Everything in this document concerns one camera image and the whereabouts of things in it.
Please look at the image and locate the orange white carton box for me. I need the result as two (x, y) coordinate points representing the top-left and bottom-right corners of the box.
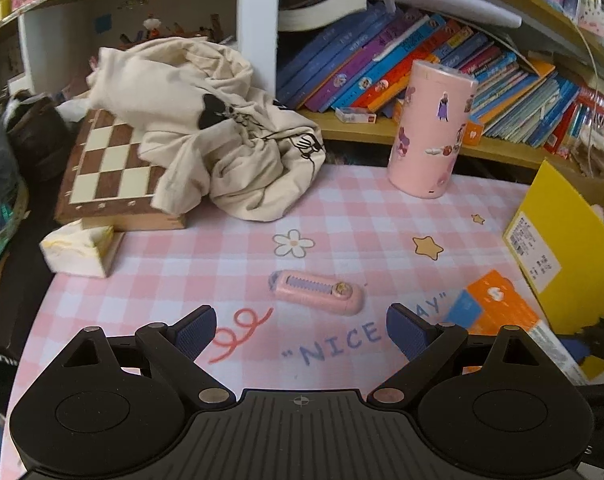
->
(444, 270), (588, 386)

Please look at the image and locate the pink utility knife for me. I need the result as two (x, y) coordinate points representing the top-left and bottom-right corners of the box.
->
(268, 270), (365, 316)

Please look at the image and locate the yellow cardboard box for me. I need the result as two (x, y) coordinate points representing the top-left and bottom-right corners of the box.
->
(501, 159), (604, 380)

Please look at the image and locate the small white paper box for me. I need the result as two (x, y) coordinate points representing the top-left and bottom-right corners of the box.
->
(40, 220), (124, 278)

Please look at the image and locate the pink checkered table mat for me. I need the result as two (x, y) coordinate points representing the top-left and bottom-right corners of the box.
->
(0, 161), (604, 480)

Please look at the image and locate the wooden chessboard box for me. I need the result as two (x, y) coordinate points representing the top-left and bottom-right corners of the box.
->
(55, 110), (186, 232)

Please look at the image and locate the small orange box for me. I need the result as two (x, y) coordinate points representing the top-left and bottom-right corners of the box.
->
(462, 120), (484, 146)

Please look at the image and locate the beige crumpled cloth bag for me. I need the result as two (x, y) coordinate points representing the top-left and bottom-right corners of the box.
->
(87, 37), (326, 222)

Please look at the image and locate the pink sticker cylinder container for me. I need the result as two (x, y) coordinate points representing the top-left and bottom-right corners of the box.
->
(387, 61), (477, 200)

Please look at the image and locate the small white card box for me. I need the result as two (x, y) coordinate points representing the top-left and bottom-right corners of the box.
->
(334, 107), (377, 124)

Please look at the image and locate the row of leaning books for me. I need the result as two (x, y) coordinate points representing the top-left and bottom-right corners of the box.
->
(276, 2), (604, 157)

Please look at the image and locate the white charging cable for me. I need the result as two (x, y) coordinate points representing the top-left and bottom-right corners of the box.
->
(523, 0), (600, 176)

